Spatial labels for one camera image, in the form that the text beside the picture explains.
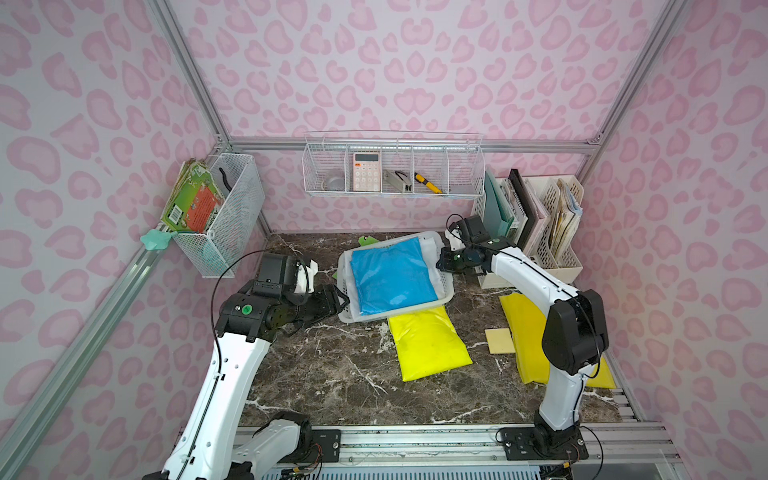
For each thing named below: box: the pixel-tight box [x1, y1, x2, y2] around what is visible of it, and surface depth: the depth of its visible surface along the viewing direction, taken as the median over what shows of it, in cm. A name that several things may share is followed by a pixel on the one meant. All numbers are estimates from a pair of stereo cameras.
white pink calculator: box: [353, 152, 381, 192], surface depth 97 cm
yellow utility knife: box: [414, 172, 443, 194], surface depth 100 cm
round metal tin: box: [321, 176, 345, 191], surface depth 99 cm
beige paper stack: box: [549, 178, 583, 258], surface depth 95 cm
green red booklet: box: [161, 158, 225, 233], surface depth 73 cm
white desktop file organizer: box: [472, 175, 585, 288], surface depth 94 cm
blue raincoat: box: [350, 237, 439, 315], surface depth 94 cm
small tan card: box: [484, 328, 516, 354], surface depth 92 cm
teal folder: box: [484, 165, 515, 239], surface depth 86 cm
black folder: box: [509, 169, 540, 250], surface depth 91 cm
